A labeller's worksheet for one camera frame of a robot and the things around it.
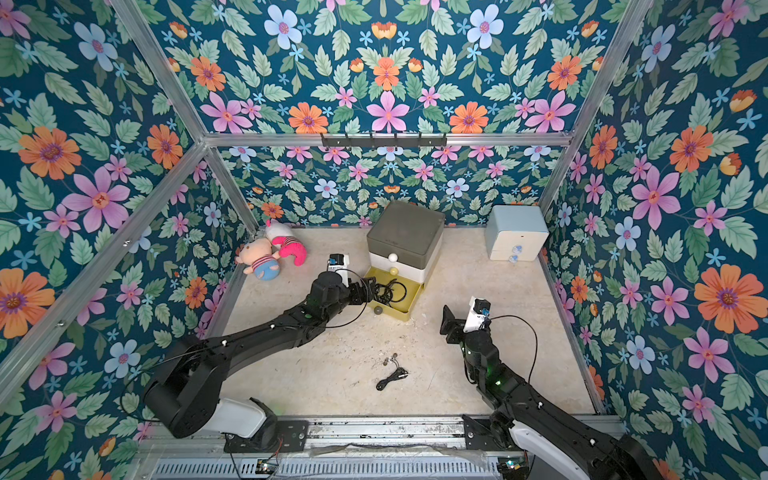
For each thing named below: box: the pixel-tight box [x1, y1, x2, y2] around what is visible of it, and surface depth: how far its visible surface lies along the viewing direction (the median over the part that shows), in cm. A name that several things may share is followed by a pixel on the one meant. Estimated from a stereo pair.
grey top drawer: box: [368, 237, 435, 269], surface depth 90 cm
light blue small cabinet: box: [485, 205, 550, 262], surface depth 106 cm
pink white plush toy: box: [265, 219, 307, 267], surface depth 107 cm
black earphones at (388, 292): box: [384, 278, 407, 308], surface depth 101 cm
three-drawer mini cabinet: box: [364, 200, 445, 311], surface depth 96 cm
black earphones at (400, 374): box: [376, 353, 409, 391], surface depth 84 cm
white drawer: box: [369, 252, 430, 284], surface depth 95 cm
